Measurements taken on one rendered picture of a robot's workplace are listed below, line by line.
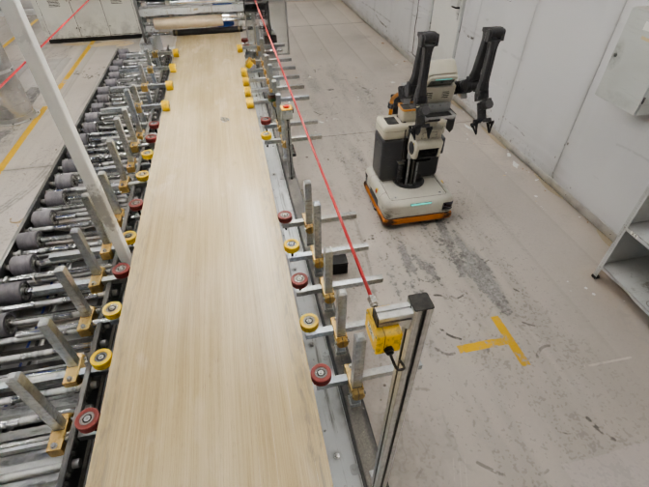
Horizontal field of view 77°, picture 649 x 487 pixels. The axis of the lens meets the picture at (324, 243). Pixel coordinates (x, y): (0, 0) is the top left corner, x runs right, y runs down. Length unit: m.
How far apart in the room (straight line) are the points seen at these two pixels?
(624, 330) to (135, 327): 3.03
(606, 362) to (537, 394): 0.57
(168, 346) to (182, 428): 0.36
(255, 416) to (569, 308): 2.49
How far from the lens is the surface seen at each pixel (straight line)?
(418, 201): 3.55
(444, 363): 2.80
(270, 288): 1.89
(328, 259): 1.78
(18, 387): 1.65
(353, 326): 1.84
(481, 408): 2.71
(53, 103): 1.91
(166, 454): 1.58
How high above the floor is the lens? 2.29
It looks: 42 degrees down
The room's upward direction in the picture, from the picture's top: straight up
